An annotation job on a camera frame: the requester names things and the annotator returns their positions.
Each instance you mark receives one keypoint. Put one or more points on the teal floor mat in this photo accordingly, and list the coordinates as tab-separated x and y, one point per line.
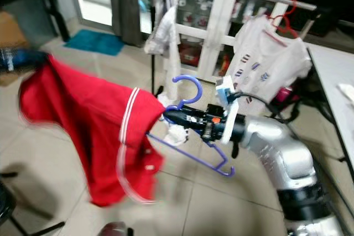
94	42

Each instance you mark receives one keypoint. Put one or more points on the grey curtain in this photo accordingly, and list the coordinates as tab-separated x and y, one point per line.
124	4

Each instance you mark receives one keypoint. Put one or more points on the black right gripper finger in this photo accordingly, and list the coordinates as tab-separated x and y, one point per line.
188	115
191	125

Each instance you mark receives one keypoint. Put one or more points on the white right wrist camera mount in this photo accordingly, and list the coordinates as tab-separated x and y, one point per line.
225	89

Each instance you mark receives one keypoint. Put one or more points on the red plastic hanger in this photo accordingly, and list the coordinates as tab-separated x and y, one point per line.
274	37

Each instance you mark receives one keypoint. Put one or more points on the purple plastic hanger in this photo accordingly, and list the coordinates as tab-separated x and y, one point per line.
199	89

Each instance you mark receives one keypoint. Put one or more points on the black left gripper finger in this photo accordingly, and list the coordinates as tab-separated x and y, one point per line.
25	67
27	55

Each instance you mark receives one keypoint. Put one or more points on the black chair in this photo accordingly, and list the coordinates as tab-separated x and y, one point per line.
5	175

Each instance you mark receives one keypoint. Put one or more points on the red shirt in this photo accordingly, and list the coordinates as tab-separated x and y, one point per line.
83	125

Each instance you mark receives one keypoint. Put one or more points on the white glass-door cabinet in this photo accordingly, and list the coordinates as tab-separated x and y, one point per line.
221	20

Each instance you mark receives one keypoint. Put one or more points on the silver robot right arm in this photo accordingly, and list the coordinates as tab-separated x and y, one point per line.
282	153

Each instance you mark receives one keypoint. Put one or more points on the white printed t-shirt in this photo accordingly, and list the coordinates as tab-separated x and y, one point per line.
265	59

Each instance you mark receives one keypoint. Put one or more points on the white patterned hanging garment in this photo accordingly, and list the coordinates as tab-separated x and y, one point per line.
163	31

